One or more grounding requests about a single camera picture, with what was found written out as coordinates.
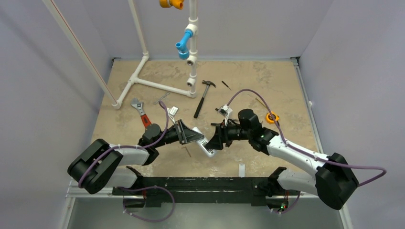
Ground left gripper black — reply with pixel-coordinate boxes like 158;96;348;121
153;120;203;149

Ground silver battery cover plate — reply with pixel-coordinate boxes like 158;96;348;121
238;163;245;178

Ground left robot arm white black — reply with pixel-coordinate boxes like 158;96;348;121
67;120;204;195

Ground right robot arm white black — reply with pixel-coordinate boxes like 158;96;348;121
206;109;359;210

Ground orange tape measure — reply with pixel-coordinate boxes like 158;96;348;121
255;98;279;124

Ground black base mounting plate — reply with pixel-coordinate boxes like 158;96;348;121
112;168;298;208

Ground blue pipe fitting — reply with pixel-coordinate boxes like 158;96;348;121
175;30;193;60

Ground orange pipe fitting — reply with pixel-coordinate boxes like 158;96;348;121
159;0;184;10

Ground orange handled pliers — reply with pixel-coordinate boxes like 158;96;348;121
211;107;227;126

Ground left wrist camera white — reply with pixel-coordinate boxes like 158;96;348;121
167;106;179;125

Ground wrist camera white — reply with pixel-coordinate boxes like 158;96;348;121
217;104;233;122
167;106;179;125

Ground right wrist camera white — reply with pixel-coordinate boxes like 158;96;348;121
217;104;233;122

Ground adjustable wrench red handle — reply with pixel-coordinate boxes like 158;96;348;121
130;98;151;128

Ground black handled hammer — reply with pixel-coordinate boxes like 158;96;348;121
193;80;216;119

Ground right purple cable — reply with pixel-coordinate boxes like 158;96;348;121
226;89;387;187

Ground aluminium rail frame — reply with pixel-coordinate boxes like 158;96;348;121
60;59;352;229

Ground white PVC pipe frame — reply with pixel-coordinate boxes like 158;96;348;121
43;0;200;110

